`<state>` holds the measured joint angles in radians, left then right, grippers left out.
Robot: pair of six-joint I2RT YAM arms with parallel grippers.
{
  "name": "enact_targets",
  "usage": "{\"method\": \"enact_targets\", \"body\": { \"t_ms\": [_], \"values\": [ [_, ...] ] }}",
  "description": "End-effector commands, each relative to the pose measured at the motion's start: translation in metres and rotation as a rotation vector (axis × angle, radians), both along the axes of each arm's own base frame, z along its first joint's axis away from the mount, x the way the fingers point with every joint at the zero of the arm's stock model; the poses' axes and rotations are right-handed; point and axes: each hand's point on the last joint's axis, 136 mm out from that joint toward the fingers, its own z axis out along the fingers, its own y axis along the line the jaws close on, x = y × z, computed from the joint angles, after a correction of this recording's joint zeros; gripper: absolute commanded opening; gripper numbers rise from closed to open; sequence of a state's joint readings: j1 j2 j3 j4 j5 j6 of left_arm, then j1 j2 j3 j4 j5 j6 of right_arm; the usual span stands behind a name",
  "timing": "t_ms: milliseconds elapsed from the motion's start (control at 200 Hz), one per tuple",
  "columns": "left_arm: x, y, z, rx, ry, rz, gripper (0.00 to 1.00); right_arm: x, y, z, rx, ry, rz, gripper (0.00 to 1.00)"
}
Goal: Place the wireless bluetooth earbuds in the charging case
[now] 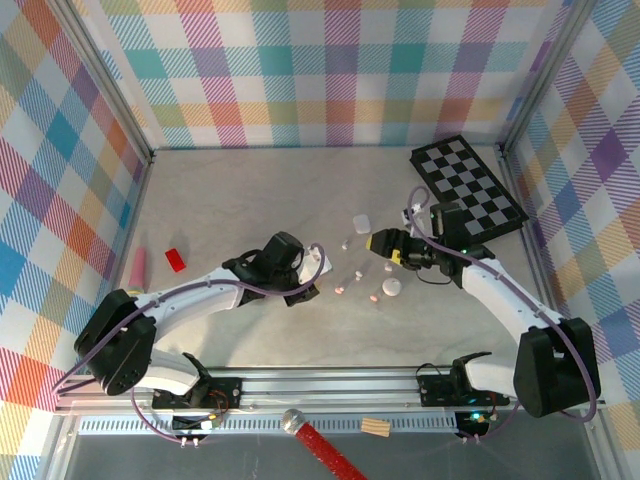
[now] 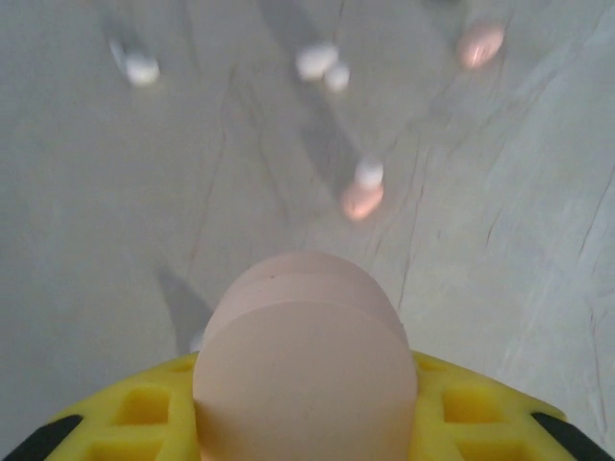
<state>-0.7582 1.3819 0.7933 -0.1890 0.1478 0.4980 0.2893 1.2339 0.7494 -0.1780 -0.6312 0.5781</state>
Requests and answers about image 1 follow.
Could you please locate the red glitter microphone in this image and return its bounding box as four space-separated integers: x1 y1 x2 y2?
279 408 369 480

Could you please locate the pink cylinder with white cap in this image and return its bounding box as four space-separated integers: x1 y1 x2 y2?
124 246 150 295

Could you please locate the thin black cable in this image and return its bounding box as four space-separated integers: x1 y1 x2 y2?
413 263 455 286

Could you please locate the grey slotted cable duct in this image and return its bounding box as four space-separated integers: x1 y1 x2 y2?
77 413 464 437

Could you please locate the small circuit board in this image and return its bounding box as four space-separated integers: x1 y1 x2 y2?
453 408 496 437
171 412 225 435

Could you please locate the aluminium frame post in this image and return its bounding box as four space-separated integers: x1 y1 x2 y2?
497 0 601 161
52 0 157 166

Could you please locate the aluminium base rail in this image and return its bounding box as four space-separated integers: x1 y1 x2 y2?
53 366 609 415

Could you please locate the aluminium frame side rail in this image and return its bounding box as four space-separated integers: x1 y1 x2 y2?
107 149 159 301
498 148 574 369

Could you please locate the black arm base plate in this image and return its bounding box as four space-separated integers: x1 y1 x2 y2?
151 377 245 412
416 369 512 408

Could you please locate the black grey chessboard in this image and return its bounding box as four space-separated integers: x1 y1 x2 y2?
409 134 531 248

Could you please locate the small wooden block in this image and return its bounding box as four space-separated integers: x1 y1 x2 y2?
360 417 392 439

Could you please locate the small red block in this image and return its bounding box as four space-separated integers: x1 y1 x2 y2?
164 247 187 274

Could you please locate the aluminium frame bar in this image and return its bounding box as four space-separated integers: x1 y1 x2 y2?
37 414 81 480
582 412 619 480

